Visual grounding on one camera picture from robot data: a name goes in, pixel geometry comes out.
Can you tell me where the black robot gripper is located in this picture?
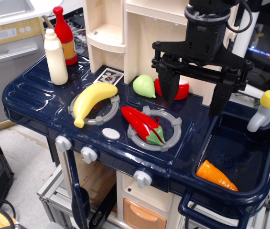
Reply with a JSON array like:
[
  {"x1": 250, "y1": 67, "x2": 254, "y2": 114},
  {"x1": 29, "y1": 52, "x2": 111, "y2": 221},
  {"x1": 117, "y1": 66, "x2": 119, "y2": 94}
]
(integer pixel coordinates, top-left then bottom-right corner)
[{"x1": 152, "y1": 0, "x2": 254, "y2": 116}]

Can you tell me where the red ketchup bottle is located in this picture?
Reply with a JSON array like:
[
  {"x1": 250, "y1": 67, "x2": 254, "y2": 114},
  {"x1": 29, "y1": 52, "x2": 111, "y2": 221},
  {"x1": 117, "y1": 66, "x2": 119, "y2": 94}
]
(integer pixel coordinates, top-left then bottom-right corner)
[{"x1": 53, "y1": 6, "x2": 78, "y2": 65}]

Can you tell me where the red toy chili pepper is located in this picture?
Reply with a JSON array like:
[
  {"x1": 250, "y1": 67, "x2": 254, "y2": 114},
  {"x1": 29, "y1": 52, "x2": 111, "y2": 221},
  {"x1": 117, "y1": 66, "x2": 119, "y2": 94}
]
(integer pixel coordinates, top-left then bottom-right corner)
[{"x1": 120, "y1": 106, "x2": 166, "y2": 146}]

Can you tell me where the grey oval button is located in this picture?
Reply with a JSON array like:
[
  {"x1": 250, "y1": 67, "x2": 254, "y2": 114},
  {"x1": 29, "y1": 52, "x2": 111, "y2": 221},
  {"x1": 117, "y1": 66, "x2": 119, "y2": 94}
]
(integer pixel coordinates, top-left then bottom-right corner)
[{"x1": 102, "y1": 128, "x2": 120, "y2": 140}]

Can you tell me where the grey stove knob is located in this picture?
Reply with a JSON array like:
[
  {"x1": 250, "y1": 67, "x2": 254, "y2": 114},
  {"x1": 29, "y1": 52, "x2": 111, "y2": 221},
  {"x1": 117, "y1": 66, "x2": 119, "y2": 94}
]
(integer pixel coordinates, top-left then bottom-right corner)
[
  {"x1": 80, "y1": 146, "x2": 98, "y2": 164},
  {"x1": 133, "y1": 170, "x2": 152, "y2": 188},
  {"x1": 55, "y1": 135, "x2": 72, "y2": 152}
]

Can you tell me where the grey right burner ring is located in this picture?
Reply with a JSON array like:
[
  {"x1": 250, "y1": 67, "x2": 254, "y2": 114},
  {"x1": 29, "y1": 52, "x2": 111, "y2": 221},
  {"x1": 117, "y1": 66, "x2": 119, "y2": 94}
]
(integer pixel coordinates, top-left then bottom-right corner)
[{"x1": 127, "y1": 105, "x2": 183, "y2": 152}]

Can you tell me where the grey middle stove knob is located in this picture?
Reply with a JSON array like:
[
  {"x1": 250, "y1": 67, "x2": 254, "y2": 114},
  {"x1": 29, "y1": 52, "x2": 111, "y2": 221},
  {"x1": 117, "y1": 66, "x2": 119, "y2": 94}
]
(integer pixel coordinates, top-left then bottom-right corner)
[{"x1": 80, "y1": 146, "x2": 98, "y2": 164}]

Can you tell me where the grey right stove knob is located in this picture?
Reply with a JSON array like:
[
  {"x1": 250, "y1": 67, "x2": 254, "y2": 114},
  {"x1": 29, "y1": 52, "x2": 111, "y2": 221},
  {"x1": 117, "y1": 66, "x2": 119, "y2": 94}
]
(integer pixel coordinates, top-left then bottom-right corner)
[{"x1": 133, "y1": 170, "x2": 152, "y2": 188}]

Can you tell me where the cream toy kitchen shelf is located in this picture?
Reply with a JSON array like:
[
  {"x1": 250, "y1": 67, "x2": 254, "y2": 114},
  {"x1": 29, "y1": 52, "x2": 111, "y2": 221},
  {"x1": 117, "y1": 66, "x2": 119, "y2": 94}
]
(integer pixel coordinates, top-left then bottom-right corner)
[{"x1": 82, "y1": 0, "x2": 239, "y2": 107}]

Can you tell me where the red toy cheese wheel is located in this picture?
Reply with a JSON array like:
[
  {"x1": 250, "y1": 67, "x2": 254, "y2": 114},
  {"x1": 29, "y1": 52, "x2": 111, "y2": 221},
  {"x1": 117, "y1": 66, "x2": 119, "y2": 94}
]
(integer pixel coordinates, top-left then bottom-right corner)
[{"x1": 154, "y1": 78, "x2": 190, "y2": 100}]

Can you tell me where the yellow toy bottom left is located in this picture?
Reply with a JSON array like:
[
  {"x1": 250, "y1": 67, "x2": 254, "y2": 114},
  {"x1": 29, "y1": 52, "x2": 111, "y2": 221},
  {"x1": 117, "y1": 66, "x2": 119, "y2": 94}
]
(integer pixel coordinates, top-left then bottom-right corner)
[{"x1": 0, "y1": 212, "x2": 17, "y2": 229}]

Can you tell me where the silver toy dishwasher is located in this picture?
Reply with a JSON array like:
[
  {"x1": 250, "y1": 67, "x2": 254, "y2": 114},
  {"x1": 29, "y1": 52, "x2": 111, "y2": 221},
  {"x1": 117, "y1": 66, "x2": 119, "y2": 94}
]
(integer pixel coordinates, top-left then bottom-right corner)
[{"x1": 0, "y1": 0, "x2": 63, "y2": 123}]

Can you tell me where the orange toy drawer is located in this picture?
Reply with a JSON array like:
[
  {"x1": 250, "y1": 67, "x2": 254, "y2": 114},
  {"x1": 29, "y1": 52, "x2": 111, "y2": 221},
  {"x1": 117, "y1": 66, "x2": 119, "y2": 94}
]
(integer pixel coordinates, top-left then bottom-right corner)
[{"x1": 123, "y1": 198, "x2": 167, "y2": 229}]

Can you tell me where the green toy pear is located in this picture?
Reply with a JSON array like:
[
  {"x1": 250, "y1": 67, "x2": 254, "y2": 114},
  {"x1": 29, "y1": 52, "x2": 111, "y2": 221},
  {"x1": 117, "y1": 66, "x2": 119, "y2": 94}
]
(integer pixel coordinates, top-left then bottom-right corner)
[{"x1": 132, "y1": 74, "x2": 156, "y2": 98}]

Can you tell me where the grey left stove knob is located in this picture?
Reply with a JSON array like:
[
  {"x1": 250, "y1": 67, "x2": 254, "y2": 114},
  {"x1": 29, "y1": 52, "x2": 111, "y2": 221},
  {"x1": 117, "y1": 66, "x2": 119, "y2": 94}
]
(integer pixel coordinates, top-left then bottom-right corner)
[{"x1": 55, "y1": 135, "x2": 72, "y2": 152}]

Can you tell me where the grey toy faucet yellow cap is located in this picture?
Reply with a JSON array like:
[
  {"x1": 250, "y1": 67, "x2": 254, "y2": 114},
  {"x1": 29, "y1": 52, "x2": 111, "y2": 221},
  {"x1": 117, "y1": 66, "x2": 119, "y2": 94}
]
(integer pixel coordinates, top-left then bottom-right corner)
[{"x1": 247, "y1": 90, "x2": 270, "y2": 133}]

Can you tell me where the yellow toy banana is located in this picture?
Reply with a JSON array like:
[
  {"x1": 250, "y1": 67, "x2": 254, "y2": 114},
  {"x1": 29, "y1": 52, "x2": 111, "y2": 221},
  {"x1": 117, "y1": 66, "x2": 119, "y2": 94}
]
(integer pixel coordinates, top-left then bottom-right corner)
[{"x1": 73, "y1": 82, "x2": 118, "y2": 128}]

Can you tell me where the aluminium frame base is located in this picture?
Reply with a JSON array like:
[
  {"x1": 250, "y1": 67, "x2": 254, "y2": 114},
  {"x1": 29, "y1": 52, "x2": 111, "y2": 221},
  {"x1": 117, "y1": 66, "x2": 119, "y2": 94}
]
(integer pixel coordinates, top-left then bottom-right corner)
[{"x1": 37, "y1": 163, "x2": 116, "y2": 228}]

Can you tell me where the navy toy kitchen counter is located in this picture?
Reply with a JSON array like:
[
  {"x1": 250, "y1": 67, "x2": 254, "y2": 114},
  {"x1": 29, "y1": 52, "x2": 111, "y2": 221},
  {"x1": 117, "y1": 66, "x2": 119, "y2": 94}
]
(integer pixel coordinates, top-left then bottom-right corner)
[{"x1": 2, "y1": 56, "x2": 270, "y2": 229}]

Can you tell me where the cream detergent bottle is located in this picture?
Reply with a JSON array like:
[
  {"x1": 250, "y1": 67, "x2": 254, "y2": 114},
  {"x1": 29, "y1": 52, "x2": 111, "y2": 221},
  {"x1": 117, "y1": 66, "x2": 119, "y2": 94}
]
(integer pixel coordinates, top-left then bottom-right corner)
[{"x1": 44, "y1": 29, "x2": 68, "y2": 85}]

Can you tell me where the grey left burner ring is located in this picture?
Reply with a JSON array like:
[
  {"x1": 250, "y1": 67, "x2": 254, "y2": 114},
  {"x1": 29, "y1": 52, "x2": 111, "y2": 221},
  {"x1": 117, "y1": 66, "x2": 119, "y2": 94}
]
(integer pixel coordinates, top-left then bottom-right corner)
[{"x1": 67, "y1": 92, "x2": 121, "y2": 126}]

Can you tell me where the grey burner ring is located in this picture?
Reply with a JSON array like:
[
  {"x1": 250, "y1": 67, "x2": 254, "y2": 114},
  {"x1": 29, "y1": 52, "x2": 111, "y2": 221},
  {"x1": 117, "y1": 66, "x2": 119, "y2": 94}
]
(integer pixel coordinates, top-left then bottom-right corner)
[
  {"x1": 127, "y1": 105, "x2": 183, "y2": 152},
  {"x1": 67, "y1": 92, "x2": 121, "y2": 126}
]

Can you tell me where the orange toy carrot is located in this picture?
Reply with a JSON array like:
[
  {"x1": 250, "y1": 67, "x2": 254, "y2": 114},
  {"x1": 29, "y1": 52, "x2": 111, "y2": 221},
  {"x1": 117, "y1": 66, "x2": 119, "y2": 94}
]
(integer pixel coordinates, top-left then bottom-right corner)
[{"x1": 196, "y1": 160, "x2": 238, "y2": 192}]

